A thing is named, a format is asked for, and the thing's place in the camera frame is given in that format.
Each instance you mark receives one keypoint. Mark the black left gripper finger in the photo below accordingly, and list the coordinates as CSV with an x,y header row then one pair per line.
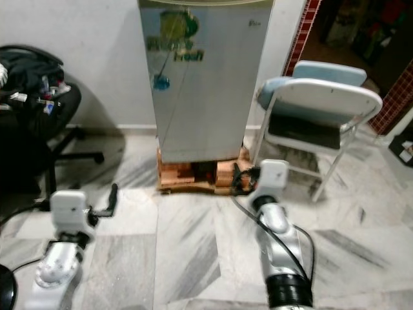
x,y
113,197

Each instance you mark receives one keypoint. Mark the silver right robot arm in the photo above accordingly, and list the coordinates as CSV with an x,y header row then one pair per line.
x,y
281,242

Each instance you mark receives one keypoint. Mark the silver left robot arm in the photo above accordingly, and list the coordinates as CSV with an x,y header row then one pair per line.
x,y
58,271

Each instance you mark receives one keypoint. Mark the wooden brick fridge stand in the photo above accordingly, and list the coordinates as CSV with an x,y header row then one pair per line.
x,y
177,177

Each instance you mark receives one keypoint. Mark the silver single-door fridge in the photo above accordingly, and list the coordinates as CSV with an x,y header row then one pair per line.
x,y
206,110

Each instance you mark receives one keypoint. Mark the small blue fridge sticker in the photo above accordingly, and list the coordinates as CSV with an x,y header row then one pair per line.
x,y
161,82

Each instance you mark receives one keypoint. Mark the black swivel office chair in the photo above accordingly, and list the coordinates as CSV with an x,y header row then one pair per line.
x,y
61,119

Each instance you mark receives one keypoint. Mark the grey folding metal chair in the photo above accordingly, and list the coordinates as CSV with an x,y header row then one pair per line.
x,y
322,95

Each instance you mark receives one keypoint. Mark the black round robot part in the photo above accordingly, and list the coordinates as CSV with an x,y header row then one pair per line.
x,y
6,290

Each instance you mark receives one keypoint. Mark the black clothes pile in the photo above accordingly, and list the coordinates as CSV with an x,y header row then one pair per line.
x,y
29,71

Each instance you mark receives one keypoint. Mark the green fresh logo sticker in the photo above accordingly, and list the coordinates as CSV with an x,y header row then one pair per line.
x,y
179,35

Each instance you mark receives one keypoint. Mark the black box white label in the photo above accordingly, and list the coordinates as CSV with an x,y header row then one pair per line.
x,y
402,147

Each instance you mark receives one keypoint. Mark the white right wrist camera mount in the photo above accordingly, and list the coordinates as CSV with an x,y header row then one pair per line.
x,y
273,177

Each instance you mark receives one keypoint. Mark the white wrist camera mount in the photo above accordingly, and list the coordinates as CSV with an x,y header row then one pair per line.
x,y
273,177
68,206

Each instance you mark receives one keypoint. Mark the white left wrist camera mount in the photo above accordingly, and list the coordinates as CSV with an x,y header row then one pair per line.
x,y
68,206

